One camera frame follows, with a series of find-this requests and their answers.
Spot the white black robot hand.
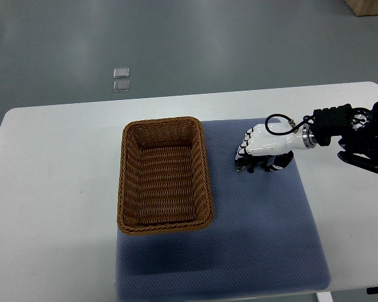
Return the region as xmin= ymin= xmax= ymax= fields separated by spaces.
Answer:
xmin=234 ymin=123 xmax=316 ymax=160

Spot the dark toy crocodile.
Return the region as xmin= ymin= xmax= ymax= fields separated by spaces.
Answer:
xmin=234 ymin=151 xmax=294 ymax=174

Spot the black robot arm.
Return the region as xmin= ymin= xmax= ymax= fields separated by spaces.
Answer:
xmin=264 ymin=102 xmax=378 ymax=174

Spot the brown wicker basket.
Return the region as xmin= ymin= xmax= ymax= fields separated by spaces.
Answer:
xmin=117 ymin=116 xmax=214 ymax=236

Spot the blue grey table mat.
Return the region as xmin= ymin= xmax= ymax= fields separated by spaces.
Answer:
xmin=115 ymin=119 xmax=331 ymax=301

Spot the wooden box corner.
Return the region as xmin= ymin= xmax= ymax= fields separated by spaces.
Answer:
xmin=345 ymin=0 xmax=378 ymax=16

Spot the lower floor plate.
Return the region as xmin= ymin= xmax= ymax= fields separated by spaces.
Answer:
xmin=113 ymin=79 xmax=130 ymax=92

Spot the floor plate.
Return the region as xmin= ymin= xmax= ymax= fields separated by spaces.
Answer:
xmin=113 ymin=79 xmax=130 ymax=92
xmin=113 ymin=67 xmax=130 ymax=79

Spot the upper floor plate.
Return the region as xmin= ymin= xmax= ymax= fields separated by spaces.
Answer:
xmin=113 ymin=67 xmax=130 ymax=79

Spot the white table leg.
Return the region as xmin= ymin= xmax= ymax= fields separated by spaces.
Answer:
xmin=316 ymin=291 xmax=334 ymax=302

